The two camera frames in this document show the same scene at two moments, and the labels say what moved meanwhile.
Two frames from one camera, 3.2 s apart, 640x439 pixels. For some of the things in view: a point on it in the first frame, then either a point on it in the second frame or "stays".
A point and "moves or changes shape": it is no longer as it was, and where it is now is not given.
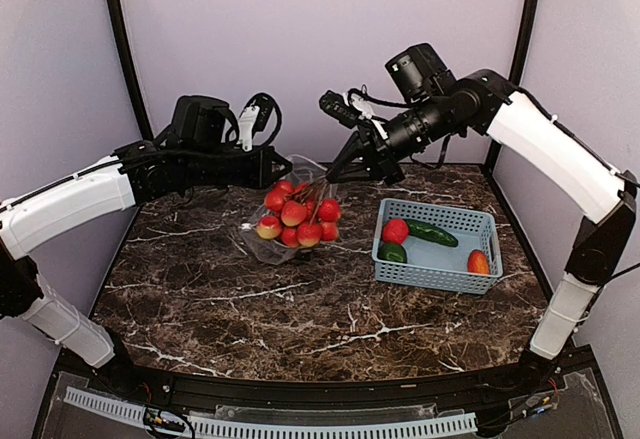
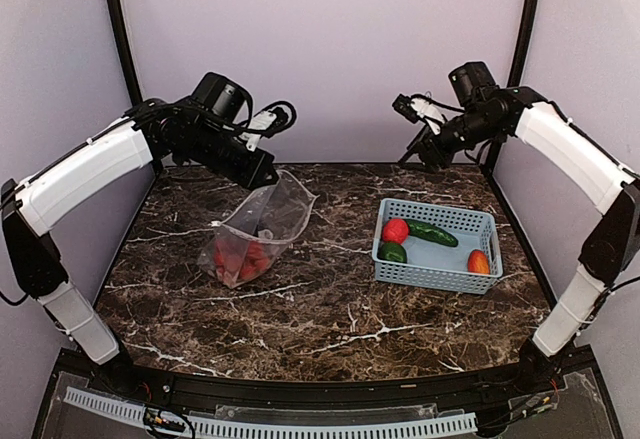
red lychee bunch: (298, 216) -> (239, 261)
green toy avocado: (392, 252) stays
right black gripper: (369, 141) -> (428, 145)
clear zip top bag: (271, 251) moves or changes shape
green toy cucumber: (431, 233) stays
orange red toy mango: (478, 262) stays
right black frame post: (516, 74) stays
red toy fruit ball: (395, 230) stays
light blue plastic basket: (435, 265) stays
